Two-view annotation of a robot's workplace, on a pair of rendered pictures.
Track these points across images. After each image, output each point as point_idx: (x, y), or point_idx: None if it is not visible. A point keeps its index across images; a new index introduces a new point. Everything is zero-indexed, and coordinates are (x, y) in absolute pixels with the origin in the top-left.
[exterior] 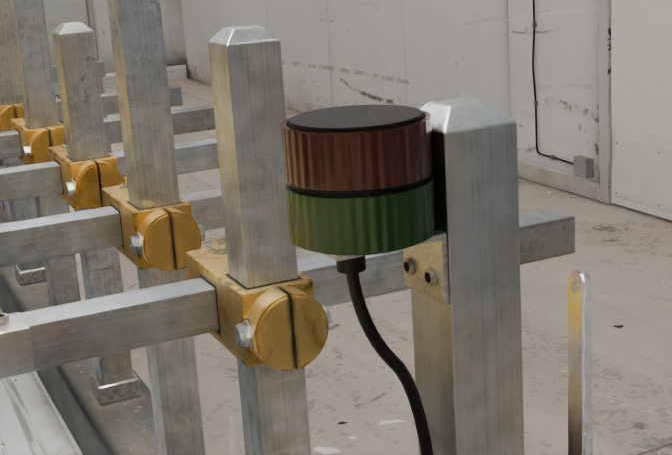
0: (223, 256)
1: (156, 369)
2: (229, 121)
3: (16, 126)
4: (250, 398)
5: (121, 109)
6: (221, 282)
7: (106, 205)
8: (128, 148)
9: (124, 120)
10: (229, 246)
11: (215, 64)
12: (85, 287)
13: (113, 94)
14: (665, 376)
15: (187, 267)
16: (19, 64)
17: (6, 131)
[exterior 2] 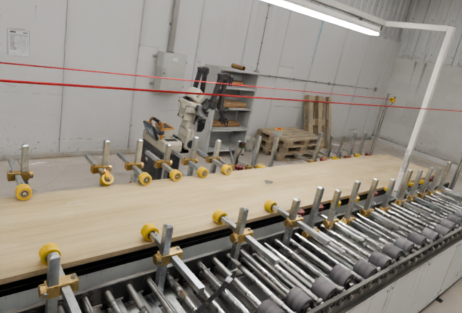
0: (210, 157)
1: (192, 174)
2: (219, 146)
3: (133, 164)
4: (215, 165)
5: (194, 150)
6: (216, 157)
7: (186, 161)
8: (194, 153)
9: (194, 150)
10: (216, 155)
11: (218, 142)
12: (163, 177)
13: (93, 158)
14: (0, 196)
15: (209, 159)
16: (139, 153)
17: (133, 166)
